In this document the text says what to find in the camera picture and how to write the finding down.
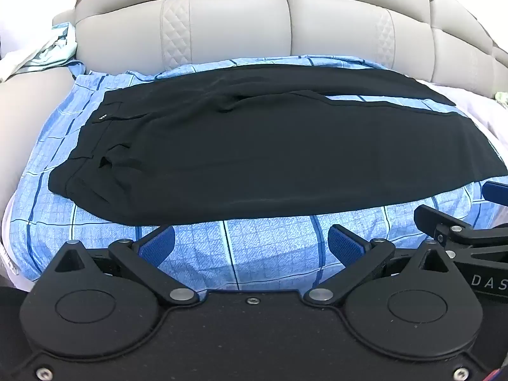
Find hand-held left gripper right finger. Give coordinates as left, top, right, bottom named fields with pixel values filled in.
left=302, top=224, right=455, bottom=307

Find black pants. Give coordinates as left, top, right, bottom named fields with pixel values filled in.
left=48, top=63, right=508, bottom=225

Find crumpled light blue cloth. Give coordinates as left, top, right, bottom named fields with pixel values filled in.
left=9, top=22, right=80, bottom=77

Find grey leather sofa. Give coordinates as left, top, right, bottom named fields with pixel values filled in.
left=0, top=0, right=508, bottom=286

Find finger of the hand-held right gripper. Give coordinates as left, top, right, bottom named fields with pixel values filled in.
left=481, top=180, right=508, bottom=208
left=413, top=205, right=474, bottom=244

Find blue plaid bed sheet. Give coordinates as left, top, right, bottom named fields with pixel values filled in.
left=8, top=55, right=508, bottom=293

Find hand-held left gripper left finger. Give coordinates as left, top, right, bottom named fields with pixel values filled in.
left=51, top=225, right=200, bottom=307

